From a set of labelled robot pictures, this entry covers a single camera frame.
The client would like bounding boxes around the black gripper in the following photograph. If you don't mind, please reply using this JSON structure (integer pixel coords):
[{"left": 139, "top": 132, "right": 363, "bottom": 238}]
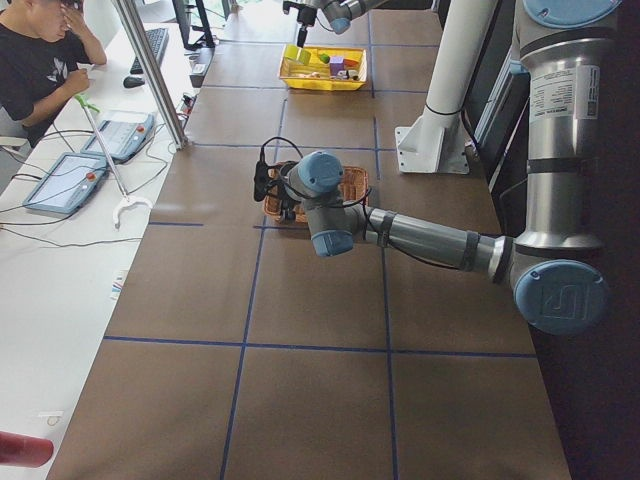
[
  {"left": 277, "top": 184, "right": 300, "bottom": 221},
  {"left": 297, "top": 5, "right": 315, "bottom": 46}
]

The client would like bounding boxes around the yellow clear tape roll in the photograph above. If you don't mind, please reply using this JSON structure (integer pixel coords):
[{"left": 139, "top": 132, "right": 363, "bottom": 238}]
[{"left": 283, "top": 44, "right": 311, "bottom": 65}]

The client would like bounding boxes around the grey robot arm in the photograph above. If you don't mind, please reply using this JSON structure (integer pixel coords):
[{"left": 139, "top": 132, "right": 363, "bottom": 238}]
[
  {"left": 270, "top": 1, "right": 623, "bottom": 335},
  {"left": 282, "top": 0, "right": 434, "bottom": 47}
]

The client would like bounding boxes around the yellow plastic woven basket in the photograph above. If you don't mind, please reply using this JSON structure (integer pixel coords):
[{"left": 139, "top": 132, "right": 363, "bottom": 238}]
[{"left": 279, "top": 46, "right": 368, "bottom": 91}]

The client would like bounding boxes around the brown wicker basket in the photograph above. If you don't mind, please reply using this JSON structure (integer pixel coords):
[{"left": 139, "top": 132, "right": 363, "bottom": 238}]
[{"left": 262, "top": 161, "right": 369, "bottom": 224}]

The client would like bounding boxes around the purple toy block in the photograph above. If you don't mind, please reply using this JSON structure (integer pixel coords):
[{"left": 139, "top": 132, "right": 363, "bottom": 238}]
[{"left": 328, "top": 56, "right": 348, "bottom": 78}]

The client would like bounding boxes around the black monitor stand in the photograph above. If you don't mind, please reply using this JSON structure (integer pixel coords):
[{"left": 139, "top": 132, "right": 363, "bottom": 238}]
[{"left": 172, "top": 0, "right": 215, "bottom": 51}]

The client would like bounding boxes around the black keyboard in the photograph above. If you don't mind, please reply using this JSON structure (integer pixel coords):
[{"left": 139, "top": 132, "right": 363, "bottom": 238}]
[{"left": 129, "top": 28, "right": 169, "bottom": 75}]

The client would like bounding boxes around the white reacher grabber stick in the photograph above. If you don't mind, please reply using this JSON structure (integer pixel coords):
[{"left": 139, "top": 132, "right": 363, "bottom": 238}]
[{"left": 73, "top": 94, "right": 153, "bottom": 230}]

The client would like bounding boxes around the black computer mouse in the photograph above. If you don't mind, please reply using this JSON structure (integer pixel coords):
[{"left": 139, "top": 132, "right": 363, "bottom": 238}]
[{"left": 123, "top": 76, "right": 145, "bottom": 89}]

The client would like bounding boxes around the far teach pendant tablet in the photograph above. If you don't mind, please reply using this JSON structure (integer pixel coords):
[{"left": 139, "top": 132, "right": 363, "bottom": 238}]
[{"left": 91, "top": 110, "right": 155, "bottom": 164}]

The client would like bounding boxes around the teach pendant tablet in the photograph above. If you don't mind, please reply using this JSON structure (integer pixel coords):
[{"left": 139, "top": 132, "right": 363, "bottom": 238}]
[
  {"left": 91, "top": 110, "right": 155, "bottom": 164},
  {"left": 22, "top": 153, "right": 108, "bottom": 215}
]

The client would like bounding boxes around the near teach pendant tablet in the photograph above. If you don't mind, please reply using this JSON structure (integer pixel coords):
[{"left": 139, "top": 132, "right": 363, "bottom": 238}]
[{"left": 22, "top": 153, "right": 108, "bottom": 215}]

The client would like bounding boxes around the person in black shirt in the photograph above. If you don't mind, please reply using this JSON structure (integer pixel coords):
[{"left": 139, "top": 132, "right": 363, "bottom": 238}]
[{"left": 1, "top": 0, "right": 107, "bottom": 146}]

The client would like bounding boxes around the red cylinder object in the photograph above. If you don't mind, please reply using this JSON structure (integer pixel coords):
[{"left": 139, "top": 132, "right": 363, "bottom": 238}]
[{"left": 0, "top": 432, "right": 54, "bottom": 468}]

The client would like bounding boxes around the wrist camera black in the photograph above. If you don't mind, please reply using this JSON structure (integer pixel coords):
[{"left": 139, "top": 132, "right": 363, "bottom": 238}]
[
  {"left": 253, "top": 160, "right": 271, "bottom": 202},
  {"left": 282, "top": 0, "right": 300, "bottom": 15}
]

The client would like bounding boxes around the camera black cable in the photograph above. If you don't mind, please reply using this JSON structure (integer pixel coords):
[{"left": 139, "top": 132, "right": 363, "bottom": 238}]
[{"left": 259, "top": 136, "right": 304, "bottom": 166}]

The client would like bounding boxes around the aluminium frame post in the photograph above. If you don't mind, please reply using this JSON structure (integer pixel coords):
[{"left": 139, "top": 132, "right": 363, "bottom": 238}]
[{"left": 113, "top": 0, "right": 188, "bottom": 150}]

